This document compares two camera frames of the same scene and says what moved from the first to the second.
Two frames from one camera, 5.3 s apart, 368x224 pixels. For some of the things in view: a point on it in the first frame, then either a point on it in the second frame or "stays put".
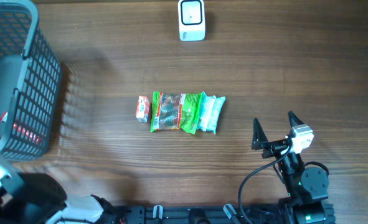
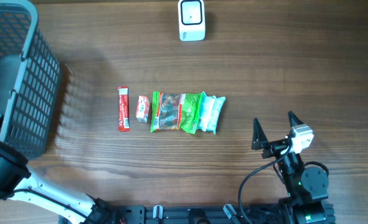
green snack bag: (175, 111) stays put
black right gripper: (261, 141) stays put
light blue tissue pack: (210, 108) stays put
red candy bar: (20, 130) → (124, 108)
